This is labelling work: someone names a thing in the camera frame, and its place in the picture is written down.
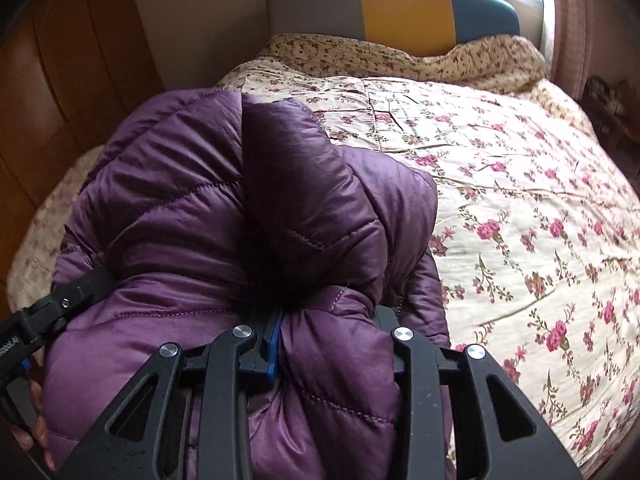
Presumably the purple quilted puffer jacket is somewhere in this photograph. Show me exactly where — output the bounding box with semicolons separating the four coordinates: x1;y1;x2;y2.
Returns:
42;87;458;480

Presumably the wooden wardrobe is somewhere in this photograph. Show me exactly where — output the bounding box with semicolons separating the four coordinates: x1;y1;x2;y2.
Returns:
0;0;167;313

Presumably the person's left hand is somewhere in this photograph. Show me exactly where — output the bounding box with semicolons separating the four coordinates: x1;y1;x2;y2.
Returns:
11;377;57;470

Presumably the grey yellow blue headboard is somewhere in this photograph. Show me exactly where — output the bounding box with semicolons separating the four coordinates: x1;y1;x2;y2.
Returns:
266;0;522;57

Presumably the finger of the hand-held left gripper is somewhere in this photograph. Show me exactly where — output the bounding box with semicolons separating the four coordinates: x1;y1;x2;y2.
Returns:
45;265;117;322

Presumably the large-flower floral quilt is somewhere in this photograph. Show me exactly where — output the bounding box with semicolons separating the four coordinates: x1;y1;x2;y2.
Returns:
7;62;640;477

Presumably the cluttered wooden bedside stand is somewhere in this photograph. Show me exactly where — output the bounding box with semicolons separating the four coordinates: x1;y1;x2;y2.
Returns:
581;74;640;177

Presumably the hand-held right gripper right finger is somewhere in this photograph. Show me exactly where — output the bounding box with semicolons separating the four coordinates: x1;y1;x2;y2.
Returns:
372;305;583;480

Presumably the pink plain curtain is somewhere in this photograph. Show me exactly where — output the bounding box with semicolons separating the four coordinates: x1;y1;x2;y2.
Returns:
546;0;623;102

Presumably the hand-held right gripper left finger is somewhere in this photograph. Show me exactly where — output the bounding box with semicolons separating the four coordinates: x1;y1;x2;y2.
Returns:
57;309;287;480

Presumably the floral pillow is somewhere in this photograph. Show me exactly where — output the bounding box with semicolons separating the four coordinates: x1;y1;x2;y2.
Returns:
254;32;549;95

